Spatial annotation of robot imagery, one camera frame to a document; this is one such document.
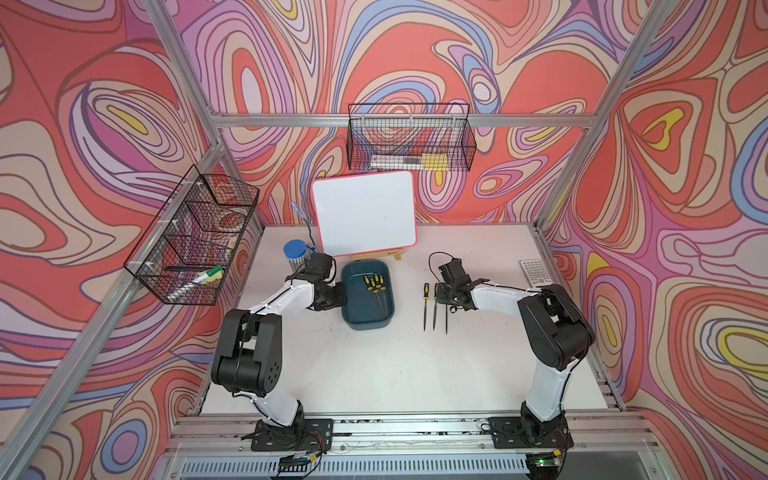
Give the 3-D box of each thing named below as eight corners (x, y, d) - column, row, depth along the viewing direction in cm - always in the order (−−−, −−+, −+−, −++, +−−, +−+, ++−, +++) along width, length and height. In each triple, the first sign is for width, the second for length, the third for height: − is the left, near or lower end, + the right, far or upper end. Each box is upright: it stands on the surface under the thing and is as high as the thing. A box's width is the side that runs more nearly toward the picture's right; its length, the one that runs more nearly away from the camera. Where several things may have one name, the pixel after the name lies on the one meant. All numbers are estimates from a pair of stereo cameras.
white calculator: (531, 287, 104) (534, 283, 102) (520, 263, 111) (522, 259, 109) (550, 285, 105) (553, 281, 103) (538, 262, 111) (540, 258, 110)
